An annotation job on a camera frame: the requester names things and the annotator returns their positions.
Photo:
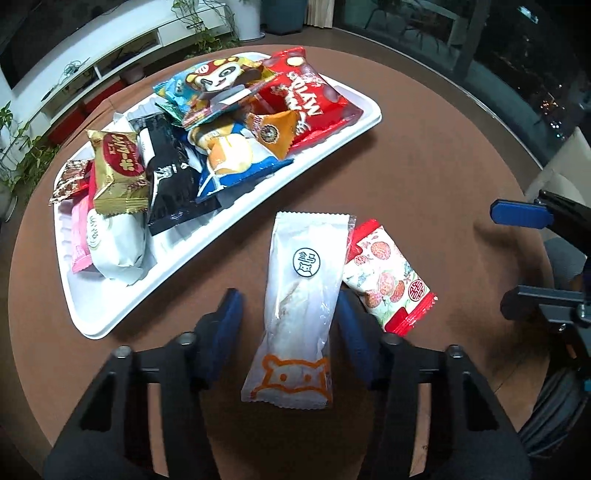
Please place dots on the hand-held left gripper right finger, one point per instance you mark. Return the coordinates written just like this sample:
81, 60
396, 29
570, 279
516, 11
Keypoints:
358, 337

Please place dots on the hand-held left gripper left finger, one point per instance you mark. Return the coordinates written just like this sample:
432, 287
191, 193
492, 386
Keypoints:
224, 332

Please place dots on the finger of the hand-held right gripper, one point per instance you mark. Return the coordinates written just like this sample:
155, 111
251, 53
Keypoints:
517, 212
531, 304

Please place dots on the white packet with orange bear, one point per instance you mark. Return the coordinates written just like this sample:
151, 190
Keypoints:
302, 295

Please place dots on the red and white snack packet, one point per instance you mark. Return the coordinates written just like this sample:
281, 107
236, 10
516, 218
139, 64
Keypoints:
120, 249

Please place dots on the white plastic tray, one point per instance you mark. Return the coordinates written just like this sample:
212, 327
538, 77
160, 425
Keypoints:
258, 194

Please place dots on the blue and yellow snack packet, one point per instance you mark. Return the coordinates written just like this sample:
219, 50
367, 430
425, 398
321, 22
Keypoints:
231, 159

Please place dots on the person's right forearm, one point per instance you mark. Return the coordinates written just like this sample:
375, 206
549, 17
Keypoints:
554, 415

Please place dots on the cream chair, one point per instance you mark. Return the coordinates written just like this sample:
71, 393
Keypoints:
563, 166

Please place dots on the red white fruit-print packet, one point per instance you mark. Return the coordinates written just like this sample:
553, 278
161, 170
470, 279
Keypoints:
388, 277

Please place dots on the black snack packet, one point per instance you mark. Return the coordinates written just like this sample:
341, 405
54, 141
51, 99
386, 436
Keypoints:
173, 184

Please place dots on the glass sliding door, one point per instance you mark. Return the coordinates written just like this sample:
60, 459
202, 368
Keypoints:
485, 46

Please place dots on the pink snack packet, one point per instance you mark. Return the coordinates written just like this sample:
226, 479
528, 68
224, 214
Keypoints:
81, 235

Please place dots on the gold snack packet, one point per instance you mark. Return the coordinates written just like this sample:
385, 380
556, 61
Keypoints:
120, 170

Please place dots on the orange triangular snack packet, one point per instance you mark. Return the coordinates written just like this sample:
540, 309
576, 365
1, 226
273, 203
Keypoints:
277, 131

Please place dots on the small red-brown snack packet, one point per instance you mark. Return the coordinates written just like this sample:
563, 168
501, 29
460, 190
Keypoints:
69, 182

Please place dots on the red-edged orange snack packet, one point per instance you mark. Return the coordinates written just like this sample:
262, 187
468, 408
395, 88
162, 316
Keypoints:
203, 117

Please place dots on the green snack packet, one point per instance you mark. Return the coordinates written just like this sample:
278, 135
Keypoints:
168, 111

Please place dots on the large red snack packet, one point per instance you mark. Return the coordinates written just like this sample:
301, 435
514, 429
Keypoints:
314, 97

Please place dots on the light blue panda snack packet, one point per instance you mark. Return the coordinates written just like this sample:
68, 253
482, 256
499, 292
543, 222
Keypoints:
207, 81

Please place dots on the red storage box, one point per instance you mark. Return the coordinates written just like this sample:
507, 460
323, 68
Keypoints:
64, 131
104, 99

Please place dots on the bushy green plant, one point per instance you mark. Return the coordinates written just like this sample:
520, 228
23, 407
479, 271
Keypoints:
27, 157

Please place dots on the white television cabinet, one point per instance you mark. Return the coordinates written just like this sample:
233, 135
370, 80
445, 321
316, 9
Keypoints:
134, 46

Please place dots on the thin-stemmed leafy plant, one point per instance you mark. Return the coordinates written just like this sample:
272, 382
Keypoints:
207, 32

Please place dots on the dark blue plant pot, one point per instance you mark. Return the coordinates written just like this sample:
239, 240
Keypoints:
284, 14

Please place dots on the small plant in white pot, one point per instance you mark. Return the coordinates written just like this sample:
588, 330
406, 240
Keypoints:
244, 18

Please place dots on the black television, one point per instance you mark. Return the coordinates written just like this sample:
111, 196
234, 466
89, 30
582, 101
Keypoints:
37, 41

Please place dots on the wooden door frame panel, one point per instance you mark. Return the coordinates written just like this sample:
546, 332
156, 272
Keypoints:
323, 14

